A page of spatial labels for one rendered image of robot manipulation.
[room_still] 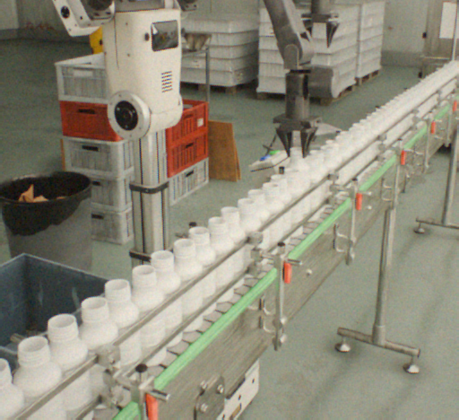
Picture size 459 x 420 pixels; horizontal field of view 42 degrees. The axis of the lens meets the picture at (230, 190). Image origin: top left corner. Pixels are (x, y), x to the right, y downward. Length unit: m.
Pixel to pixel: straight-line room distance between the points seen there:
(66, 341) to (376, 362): 2.10
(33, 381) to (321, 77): 0.91
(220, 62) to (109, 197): 5.01
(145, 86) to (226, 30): 6.57
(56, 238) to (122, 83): 1.19
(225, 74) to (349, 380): 6.31
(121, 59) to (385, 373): 1.71
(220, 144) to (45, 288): 3.38
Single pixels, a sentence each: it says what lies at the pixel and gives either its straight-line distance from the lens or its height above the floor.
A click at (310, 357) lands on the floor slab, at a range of 2.80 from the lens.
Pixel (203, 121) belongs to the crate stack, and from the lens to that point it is 4.69.
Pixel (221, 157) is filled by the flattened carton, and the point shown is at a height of 0.20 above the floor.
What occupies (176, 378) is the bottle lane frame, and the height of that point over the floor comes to 0.98.
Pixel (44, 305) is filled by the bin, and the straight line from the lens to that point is 1.62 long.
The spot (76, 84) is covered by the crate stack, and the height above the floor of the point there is 0.99.
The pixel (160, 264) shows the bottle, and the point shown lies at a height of 1.16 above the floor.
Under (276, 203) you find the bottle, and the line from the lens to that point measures 1.34.
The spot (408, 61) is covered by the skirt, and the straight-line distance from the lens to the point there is 11.55.
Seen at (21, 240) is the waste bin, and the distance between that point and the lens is 2.97.
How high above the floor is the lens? 1.61
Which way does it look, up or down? 20 degrees down
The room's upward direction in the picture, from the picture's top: straight up
